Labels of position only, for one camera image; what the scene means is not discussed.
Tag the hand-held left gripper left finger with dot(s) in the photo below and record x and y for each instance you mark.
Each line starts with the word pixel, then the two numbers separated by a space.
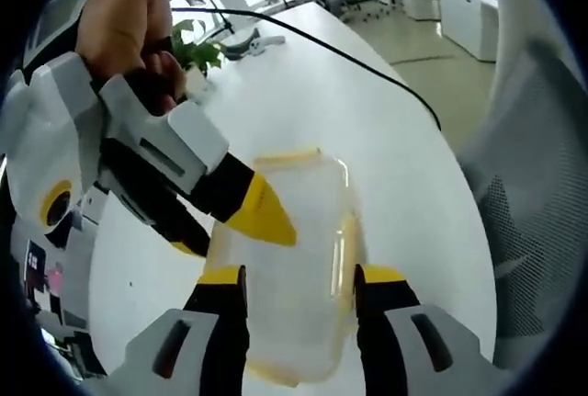
pixel 184 345

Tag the white mesh office chair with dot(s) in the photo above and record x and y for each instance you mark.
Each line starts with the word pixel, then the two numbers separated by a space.
pixel 537 184

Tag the person's right hand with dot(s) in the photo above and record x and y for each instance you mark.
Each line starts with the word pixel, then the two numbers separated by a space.
pixel 121 19

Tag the potted green plant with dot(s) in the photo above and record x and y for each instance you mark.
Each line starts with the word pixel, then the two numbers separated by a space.
pixel 200 51

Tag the clear container with yellow buckle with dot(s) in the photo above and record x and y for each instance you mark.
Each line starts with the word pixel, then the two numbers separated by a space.
pixel 294 249

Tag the white storage cabinet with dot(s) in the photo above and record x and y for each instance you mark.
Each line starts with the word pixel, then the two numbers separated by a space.
pixel 459 14

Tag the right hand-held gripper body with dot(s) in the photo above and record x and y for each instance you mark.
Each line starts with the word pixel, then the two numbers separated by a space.
pixel 41 139

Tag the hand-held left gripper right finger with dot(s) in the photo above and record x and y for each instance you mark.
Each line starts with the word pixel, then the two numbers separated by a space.
pixel 413 341

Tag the grey and white hand tool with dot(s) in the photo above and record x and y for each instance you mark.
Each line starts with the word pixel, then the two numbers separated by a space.
pixel 255 47

